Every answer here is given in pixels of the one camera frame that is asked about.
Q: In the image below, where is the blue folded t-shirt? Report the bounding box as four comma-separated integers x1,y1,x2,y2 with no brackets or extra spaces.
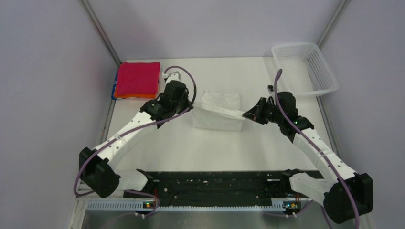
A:
111,73,118,101

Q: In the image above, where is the black mounting base rail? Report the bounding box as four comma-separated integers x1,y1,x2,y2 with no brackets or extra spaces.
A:
142,171,307,208

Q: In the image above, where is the left aluminium frame post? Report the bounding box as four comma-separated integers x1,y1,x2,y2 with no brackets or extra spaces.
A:
79,0,121,66

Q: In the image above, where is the orange folded t-shirt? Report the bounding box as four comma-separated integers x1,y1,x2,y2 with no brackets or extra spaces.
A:
112,88,156,99

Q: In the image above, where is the controller board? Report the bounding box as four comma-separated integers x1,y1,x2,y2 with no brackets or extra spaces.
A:
271,198,302,215
134,199,160,212

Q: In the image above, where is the white plastic basket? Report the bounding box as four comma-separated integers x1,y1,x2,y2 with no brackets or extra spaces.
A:
271,42,339,97

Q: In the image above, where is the right controller board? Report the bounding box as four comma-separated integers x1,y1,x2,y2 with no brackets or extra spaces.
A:
271,198,302,215

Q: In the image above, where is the red folded t-shirt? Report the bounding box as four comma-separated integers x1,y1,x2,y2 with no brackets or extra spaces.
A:
116,62,160,95

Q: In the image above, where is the white printed t-shirt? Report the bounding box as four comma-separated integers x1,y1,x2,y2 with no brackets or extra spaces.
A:
192,90,245,131

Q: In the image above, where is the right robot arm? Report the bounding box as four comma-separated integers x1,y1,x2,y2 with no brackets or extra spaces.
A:
242,92,373,224

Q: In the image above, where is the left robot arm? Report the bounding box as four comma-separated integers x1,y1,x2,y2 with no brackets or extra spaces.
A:
78,80,192,198

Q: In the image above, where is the aluminium frame post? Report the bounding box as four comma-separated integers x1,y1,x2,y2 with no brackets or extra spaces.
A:
79,0,121,66
317,0,351,49

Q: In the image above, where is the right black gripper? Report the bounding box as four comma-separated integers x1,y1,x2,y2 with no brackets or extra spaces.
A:
244,97,284,125

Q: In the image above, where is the left controller board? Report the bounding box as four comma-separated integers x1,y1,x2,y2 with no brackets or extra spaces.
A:
134,199,160,212

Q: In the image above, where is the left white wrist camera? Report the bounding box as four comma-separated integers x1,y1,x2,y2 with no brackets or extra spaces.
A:
162,71,181,84

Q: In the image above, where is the right aluminium frame post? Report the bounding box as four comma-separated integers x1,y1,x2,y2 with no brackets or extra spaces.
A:
317,0,351,49

